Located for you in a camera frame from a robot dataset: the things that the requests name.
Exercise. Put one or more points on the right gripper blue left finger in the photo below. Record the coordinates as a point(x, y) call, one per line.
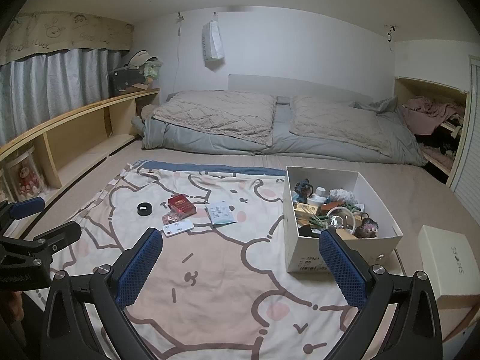
point(67, 332)

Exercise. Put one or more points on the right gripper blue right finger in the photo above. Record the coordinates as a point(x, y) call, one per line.
point(414, 331)

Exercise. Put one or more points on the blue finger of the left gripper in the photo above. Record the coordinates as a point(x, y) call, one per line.
point(20, 210)
point(51, 242)

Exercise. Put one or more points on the black round tin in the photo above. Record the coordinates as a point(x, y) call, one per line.
point(144, 209)

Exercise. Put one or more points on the white remote control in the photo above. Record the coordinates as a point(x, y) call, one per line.
point(178, 227)

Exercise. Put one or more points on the white teal paper packet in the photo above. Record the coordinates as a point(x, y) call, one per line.
point(220, 214)

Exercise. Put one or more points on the clear jar with doll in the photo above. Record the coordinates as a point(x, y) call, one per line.
point(25, 177)

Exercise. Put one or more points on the white shoe box lid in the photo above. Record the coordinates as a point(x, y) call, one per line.
point(448, 260)

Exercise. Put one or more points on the wooden side shelf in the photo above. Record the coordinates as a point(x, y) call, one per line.
point(69, 145)

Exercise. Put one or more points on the clear tape roll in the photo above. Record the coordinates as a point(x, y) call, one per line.
point(341, 217)

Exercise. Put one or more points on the grey window curtain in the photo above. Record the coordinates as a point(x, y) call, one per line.
point(39, 88)

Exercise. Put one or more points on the green hair clip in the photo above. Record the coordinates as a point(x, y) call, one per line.
point(353, 208)

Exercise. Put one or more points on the bag of pink snacks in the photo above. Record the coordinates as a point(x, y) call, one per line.
point(170, 218)

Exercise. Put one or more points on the brown leather case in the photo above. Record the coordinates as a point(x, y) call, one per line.
point(327, 207)

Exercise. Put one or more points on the cartoon bear blanket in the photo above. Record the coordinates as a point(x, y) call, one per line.
point(219, 292)

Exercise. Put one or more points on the red cigarette pack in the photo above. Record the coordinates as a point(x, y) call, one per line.
point(181, 207)

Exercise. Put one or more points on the white knitted cloth ball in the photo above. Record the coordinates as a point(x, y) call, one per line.
point(342, 195)

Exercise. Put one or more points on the gold tea box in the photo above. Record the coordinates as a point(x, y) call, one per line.
point(305, 211)

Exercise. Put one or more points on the white plastic bottle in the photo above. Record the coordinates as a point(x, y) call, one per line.
point(319, 197)

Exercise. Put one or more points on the white louvered door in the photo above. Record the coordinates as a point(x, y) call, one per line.
point(464, 181)

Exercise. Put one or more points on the white cardboard box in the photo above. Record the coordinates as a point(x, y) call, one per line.
point(302, 252)

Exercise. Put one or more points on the grey folded duvet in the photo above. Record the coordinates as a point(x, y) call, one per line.
point(156, 134)

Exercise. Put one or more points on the dark blue figurine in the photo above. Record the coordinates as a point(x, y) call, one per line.
point(302, 191)

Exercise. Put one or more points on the black bag on shelf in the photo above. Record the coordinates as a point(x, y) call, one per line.
point(125, 80)

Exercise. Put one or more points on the beige printed curtain valance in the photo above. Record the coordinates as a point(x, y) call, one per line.
point(47, 32)

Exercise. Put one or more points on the right beige quilted blanket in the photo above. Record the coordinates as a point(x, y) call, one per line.
point(326, 119)

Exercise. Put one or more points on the beige quilted blanket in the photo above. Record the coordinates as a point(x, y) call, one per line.
point(326, 119)
point(243, 115)

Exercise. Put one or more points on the white cap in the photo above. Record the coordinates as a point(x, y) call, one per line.
point(140, 58)

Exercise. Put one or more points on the pink clothes pile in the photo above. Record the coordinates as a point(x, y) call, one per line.
point(423, 115)

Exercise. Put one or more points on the left beige quilted blanket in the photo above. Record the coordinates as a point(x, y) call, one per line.
point(243, 115)

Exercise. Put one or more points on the white headboard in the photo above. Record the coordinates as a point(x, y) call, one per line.
point(285, 87)

